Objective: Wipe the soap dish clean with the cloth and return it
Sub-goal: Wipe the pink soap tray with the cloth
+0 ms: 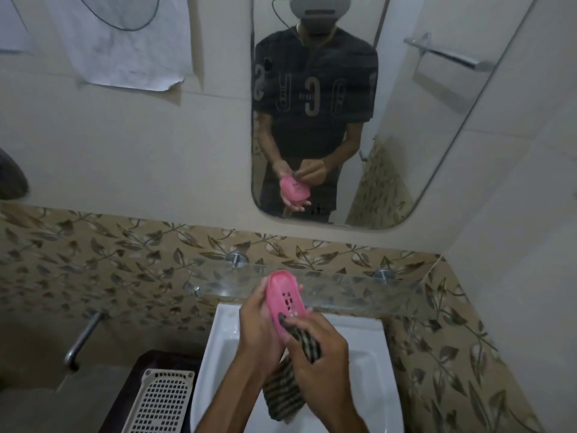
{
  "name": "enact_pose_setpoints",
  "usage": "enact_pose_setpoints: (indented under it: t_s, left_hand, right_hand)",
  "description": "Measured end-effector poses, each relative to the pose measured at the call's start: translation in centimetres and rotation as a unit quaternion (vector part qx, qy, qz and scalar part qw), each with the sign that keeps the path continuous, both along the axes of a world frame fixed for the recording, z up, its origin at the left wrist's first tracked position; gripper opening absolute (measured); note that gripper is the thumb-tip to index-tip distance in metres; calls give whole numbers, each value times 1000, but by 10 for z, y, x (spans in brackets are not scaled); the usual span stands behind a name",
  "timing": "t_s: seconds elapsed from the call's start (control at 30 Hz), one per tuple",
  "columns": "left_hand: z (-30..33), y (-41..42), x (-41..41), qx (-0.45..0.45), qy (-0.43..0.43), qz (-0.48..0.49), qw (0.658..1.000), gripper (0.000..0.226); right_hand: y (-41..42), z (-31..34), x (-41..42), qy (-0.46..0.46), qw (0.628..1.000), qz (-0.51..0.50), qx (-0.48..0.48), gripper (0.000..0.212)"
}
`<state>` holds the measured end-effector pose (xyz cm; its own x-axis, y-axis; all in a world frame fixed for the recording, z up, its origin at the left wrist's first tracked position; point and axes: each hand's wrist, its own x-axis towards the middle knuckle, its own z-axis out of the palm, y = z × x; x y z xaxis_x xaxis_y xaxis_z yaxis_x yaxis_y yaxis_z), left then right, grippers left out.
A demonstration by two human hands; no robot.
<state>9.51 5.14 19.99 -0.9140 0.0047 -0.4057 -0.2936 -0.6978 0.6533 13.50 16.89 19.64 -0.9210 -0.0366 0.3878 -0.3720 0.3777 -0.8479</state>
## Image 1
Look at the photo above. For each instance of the person's right hand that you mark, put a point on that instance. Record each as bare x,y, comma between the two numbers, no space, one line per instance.
324,369

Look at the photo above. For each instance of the person's left hand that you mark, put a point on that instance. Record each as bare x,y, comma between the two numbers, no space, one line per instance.
257,333

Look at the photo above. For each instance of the checkered cleaning cloth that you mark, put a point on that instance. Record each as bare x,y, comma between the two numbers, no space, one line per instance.
284,392

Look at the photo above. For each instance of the pink plastic soap dish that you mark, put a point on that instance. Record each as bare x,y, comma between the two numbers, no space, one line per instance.
281,288

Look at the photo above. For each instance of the white ceramic sink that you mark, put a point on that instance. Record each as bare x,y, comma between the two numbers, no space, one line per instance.
369,356

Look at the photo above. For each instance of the clear glass shelf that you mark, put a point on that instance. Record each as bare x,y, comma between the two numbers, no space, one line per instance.
225,284

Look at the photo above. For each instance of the small chrome shelf peg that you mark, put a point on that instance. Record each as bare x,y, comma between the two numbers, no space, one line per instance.
196,290

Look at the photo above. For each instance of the white perforated plastic basket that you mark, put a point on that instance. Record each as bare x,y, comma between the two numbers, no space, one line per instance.
158,401

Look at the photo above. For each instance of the dark brown stool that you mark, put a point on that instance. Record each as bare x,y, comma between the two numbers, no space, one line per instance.
121,392

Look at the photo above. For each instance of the round chrome shelf bracket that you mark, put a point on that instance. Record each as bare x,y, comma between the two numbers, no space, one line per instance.
384,275
236,259

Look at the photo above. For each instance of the chrome wall tap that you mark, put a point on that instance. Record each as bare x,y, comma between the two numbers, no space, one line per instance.
81,340

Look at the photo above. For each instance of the rounded wall mirror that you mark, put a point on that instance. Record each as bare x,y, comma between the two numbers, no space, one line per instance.
428,108

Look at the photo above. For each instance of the torn white wall paper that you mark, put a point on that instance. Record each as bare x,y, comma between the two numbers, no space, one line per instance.
135,54

